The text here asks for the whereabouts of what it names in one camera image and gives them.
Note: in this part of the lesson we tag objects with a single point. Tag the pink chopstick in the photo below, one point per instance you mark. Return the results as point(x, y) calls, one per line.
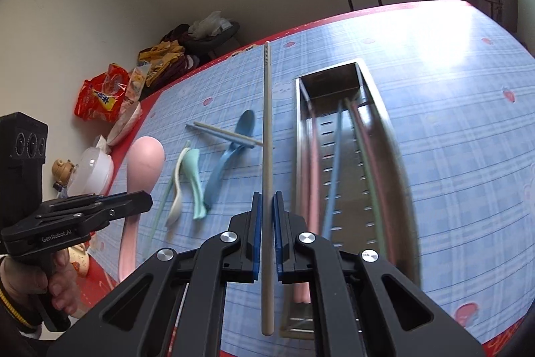
point(309, 194)

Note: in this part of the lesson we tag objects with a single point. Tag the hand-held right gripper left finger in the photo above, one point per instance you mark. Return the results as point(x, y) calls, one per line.
point(257, 231)

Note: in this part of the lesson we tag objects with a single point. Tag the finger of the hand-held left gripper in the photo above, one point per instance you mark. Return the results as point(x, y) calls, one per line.
point(129, 202)

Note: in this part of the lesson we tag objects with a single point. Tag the mint green spoon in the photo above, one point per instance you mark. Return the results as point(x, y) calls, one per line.
point(193, 166)

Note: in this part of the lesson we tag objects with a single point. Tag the beige chopstick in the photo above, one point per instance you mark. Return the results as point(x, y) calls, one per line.
point(267, 131)
point(225, 132)

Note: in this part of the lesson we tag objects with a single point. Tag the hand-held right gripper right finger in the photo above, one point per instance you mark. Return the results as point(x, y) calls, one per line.
point(278, 231)

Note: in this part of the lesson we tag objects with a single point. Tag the white ceramic bowl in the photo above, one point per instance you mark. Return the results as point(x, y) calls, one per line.
point(125, 122)

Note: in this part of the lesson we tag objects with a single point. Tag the person's left forearm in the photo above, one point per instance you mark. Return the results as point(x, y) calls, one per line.
point(12, 315)

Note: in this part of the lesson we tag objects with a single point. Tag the blue spoon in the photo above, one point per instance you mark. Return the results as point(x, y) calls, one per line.
point(246, 122)

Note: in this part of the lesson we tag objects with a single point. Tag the white orange snack bag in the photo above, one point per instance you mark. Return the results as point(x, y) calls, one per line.
point(137, 81)

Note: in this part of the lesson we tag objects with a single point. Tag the person's left hand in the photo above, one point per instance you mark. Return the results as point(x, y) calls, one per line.
point(62, 281)

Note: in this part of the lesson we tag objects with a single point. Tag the dark clothes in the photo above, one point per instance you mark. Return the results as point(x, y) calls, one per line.
point(179, 35)

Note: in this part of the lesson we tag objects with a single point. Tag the white plastic bag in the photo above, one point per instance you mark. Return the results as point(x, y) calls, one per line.
point(209, 24)

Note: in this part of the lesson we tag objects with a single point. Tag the green chopstick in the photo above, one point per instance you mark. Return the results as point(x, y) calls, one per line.
point(167, 194)

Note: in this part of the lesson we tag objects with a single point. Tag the white lidded pot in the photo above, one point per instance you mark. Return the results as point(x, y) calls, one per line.
point(94, 168)

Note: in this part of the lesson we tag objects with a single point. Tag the dark stool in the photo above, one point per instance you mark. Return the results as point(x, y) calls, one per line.
point(221, 41)

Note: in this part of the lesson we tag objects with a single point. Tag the metal utensil tray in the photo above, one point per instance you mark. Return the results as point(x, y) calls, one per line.
point(326, 81)

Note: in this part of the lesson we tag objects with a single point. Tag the red snack bag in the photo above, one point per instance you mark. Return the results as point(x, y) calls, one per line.
point(100, 97)

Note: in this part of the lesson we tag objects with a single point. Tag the large pink spoon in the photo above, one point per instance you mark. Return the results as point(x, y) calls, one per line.
point(144, 160)

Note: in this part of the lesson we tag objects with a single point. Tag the white spoon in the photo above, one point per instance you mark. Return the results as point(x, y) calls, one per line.
point(175, 210)

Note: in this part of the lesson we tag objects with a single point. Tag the small brown bottle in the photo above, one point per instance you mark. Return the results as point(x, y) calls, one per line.
point(65, 173)

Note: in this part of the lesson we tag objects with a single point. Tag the yellow clothes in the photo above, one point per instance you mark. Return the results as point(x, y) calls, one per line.
point(161, 56)

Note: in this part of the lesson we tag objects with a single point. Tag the blue plaid table mat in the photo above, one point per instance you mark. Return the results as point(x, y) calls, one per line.
point(439, 173)

